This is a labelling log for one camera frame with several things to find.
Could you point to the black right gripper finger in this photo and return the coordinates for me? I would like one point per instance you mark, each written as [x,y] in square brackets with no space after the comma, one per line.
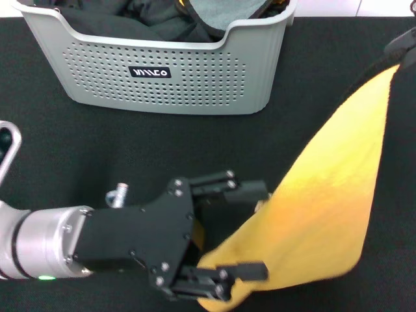
[411,58]
[403,40]

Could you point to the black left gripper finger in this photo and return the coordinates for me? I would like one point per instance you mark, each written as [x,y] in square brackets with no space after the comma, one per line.
[247,191]

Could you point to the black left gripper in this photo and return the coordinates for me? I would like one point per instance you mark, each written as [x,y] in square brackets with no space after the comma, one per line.
[136,234]

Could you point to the yellow towel with black trim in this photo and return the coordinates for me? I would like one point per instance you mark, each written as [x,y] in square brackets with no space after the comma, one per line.
[325,211]

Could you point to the grey perforated storage basket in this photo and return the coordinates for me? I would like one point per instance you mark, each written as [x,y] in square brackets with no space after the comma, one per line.
[195,94]

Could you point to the black tablecloth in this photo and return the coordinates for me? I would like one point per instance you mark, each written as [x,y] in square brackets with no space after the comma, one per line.
[97,146]

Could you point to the grey towel with black trim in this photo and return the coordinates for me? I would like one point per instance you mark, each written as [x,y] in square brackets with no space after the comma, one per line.
[227,14]

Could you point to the silver wrist plug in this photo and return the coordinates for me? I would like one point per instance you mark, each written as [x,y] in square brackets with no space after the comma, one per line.
[121,195]

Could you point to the black cloth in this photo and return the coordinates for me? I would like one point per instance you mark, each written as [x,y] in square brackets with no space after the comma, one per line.
[107,22]

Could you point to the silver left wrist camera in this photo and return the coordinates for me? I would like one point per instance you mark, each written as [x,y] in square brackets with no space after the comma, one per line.
[13,146]

